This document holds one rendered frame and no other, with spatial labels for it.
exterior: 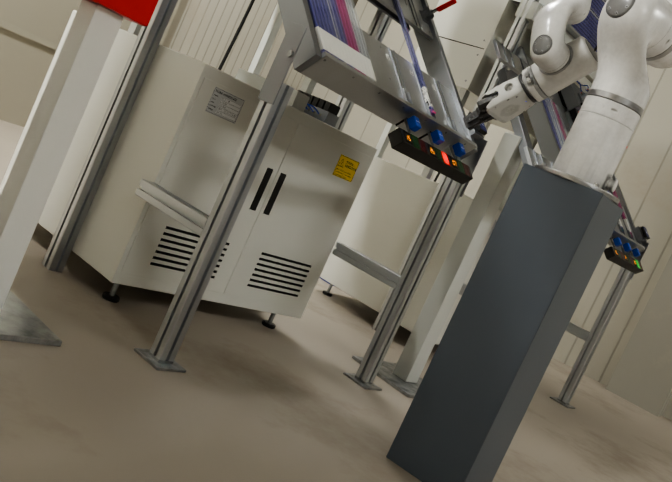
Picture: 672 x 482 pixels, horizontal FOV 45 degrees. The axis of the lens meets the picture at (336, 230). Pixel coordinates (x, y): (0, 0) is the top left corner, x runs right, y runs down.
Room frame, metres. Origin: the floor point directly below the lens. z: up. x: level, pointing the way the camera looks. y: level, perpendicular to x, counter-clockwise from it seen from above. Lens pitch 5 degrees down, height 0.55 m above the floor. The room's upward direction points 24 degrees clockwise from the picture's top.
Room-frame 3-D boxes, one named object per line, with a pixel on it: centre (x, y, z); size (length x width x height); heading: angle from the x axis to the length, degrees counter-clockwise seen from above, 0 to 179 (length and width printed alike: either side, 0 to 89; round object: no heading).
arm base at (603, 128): (1.73, -0.43, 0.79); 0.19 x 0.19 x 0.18
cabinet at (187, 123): (2.33, 0.46, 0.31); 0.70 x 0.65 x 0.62; 140
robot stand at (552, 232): (1.73, -0.43, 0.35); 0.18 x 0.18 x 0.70; 57
